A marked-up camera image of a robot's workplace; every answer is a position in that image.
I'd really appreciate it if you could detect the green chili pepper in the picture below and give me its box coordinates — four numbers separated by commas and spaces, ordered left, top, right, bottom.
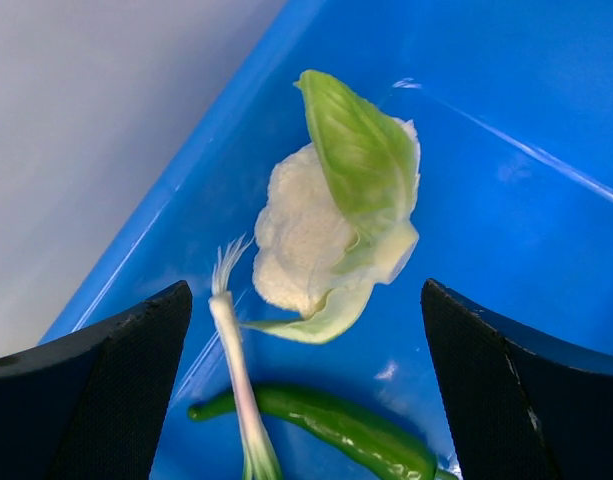
187, 382, 456, 479

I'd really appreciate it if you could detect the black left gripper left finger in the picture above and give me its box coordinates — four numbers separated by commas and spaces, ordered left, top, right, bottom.
0, 281, 192, 479

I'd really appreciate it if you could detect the green onion stalk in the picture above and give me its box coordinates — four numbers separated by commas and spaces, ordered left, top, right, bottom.
208, 235, 283, 480

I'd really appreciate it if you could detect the white cauliflower with leaves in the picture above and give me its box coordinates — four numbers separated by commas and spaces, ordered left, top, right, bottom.
251, 69, 421, 344

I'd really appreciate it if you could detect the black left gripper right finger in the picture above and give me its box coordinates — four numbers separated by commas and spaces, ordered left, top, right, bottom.
421, 279, 613, 479

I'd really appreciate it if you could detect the blue plastic bin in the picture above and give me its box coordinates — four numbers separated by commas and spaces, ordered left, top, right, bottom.
45, 1, 613, 479

